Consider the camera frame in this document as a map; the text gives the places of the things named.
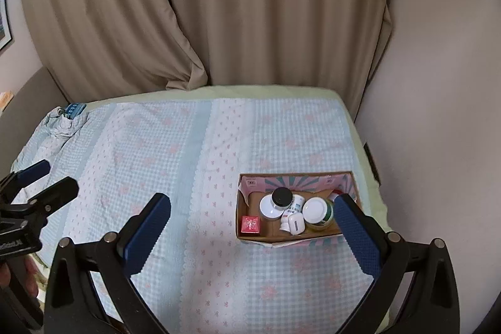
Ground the beige curtain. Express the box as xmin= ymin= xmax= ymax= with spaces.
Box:
xmin=22 ymin=0 xmax=391 ymax=115

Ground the red rectangular box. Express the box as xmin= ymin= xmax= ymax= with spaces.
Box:
xmin=240 ymin=215 xmax=261 ymax=235

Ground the red lid white bottle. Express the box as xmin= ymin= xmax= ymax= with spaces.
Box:
xmin=327 ymin=192 xmax=339 ymax=203

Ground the blue patterned small pouch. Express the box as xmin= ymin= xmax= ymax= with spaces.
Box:
xmin=64 ymin=103 xmax=87 ymax=120

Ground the black round lid jar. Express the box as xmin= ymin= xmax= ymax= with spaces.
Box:
xmin=259 ymin=187 xmax=293 ymax=220

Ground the framed picture on wall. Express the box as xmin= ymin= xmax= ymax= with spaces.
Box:
xmin=0 ymin=0 xmax=12 ymax=51

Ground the blue pink checkered bed cover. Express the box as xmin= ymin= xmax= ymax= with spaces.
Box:
xmin=11 ymin=87 xmax=386 ymax=333

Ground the person's left hand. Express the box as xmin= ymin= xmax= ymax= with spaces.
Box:
xmin=0 ymin=255 xmax=39 ymax=298

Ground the white medicine bottle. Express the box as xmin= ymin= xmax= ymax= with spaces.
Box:
xmin=279 ymin=194 xmax=305 ymax=232

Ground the white earbuds case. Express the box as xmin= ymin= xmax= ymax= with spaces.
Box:
xmin=281 ymin=213 xmax=306 ymax=236

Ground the pink cardboard storage box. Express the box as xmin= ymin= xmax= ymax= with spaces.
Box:
xmin=235 ymin=170 xmax=361 ymax=247

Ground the white lid yellow jar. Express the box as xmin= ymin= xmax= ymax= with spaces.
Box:
xmin=302 ymin=197 xmax=334 ymax=231

